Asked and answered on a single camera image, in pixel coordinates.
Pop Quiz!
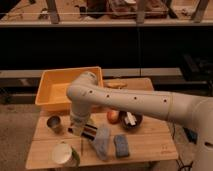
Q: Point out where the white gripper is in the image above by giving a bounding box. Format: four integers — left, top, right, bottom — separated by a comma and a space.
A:
70, 114, 90, 136

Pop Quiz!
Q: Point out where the black striped eraser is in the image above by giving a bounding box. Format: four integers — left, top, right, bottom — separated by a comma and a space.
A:
82, 124, 97, 140

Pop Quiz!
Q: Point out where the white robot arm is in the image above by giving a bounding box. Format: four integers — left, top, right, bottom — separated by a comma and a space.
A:
66, 71, 213, 171

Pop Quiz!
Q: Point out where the small metal cup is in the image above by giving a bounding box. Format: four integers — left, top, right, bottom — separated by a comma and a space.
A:
47, 116, 62, 134

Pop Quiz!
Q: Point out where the grey triangular cloth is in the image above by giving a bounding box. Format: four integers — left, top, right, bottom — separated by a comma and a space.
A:
91, 125, 110, 161

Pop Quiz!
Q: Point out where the yellow plastic bin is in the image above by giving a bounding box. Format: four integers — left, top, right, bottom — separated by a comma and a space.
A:
35, 66, 103, 112

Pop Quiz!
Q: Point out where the orange fruit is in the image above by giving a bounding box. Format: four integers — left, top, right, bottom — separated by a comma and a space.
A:
107, 110, 119, 124

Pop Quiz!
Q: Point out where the blue sponge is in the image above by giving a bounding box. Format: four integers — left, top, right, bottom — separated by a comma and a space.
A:
114, 135, 130, 158

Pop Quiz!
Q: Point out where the yellow banana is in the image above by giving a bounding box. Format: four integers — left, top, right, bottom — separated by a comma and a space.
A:
105, 82, 127, 89

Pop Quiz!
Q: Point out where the dark brown bowl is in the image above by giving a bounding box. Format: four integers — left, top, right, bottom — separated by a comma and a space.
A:
119, 111, 143, 130

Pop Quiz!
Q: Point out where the black cable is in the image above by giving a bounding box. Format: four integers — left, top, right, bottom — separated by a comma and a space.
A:
171, 123, 198, 171

